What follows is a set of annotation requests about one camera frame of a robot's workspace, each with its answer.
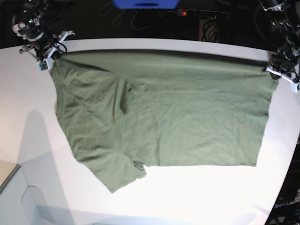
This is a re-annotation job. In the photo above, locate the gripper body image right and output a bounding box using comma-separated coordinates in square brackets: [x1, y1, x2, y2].
[268, 48, 300, 79]

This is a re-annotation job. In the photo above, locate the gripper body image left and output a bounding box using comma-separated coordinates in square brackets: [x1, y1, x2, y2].
[28, 31, 75, 60]

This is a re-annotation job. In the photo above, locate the green t-shirt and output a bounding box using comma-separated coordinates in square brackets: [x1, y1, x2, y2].
[51, 51, 278, 192]

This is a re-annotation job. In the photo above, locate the black power strip red light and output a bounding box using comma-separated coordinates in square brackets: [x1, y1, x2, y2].
[177, 9, 229, 20]

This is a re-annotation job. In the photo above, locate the blue box at top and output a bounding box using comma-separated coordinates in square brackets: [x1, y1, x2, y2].
[113, 0, 179, 9]

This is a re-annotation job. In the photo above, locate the grey panel at corner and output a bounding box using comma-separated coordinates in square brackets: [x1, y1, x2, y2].
[0, 165, 45, 225]

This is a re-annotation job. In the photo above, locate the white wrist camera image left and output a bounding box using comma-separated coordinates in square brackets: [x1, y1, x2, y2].
[37, 30, 75, 72]

